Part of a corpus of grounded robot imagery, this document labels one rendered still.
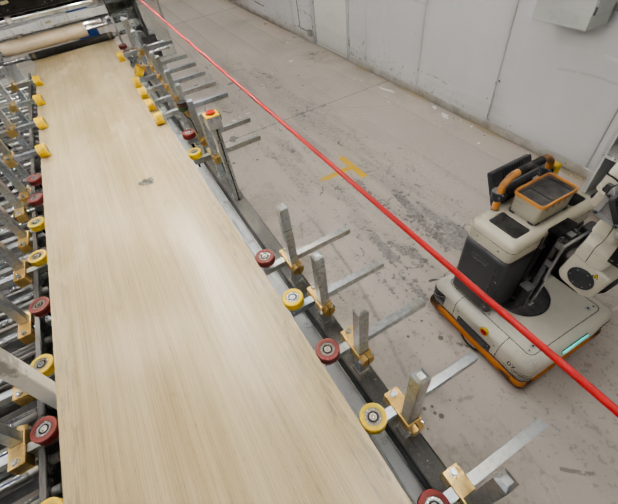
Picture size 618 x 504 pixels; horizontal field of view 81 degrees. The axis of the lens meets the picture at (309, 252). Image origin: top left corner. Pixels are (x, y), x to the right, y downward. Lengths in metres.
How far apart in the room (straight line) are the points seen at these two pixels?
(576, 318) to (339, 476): 1.57
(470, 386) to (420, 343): 0.34
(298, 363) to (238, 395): 0.21
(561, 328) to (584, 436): 0.51
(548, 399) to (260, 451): 1.62
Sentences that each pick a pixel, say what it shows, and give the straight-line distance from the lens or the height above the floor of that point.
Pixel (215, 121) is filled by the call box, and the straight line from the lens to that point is 1.90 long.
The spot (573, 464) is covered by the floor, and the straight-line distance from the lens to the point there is 2.27.
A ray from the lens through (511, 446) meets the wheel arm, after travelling 1.27.
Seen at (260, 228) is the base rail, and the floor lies 0.70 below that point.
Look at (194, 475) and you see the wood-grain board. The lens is 1.21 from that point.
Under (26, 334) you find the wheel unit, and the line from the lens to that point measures 1.89.
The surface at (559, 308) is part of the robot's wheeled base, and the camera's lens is 2.31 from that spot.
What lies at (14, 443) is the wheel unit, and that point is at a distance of 1.57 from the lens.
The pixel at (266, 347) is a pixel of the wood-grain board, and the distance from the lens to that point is 1.28.
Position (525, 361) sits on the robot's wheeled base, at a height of 0.27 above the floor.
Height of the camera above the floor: 2.00
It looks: 48 degrees down
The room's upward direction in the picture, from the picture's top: 9 degrees counter-clockwise
